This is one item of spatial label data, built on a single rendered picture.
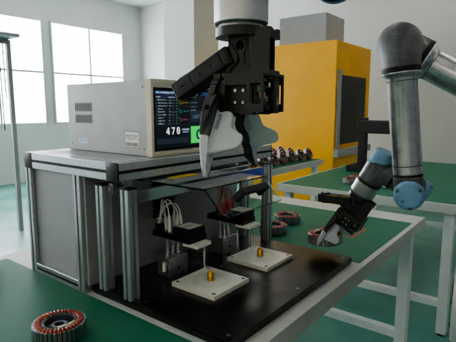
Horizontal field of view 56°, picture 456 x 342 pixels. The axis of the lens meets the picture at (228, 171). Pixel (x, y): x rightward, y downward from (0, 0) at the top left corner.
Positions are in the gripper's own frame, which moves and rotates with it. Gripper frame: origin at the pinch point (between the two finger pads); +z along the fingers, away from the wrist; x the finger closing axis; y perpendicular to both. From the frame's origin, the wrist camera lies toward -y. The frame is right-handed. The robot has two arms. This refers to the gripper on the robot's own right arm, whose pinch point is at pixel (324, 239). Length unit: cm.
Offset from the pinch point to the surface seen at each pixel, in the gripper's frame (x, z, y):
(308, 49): 303, -14, -199
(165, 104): -46, -26, -44
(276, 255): -14.9, 7.6, -6.6
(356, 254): 10.3, 2.5, 9.3
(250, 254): -19.4, 10.9, -12.5
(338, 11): 488, -59, -281
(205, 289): -48.0, 8.1, -7.1
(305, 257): -7.9, 5.5, -0.3
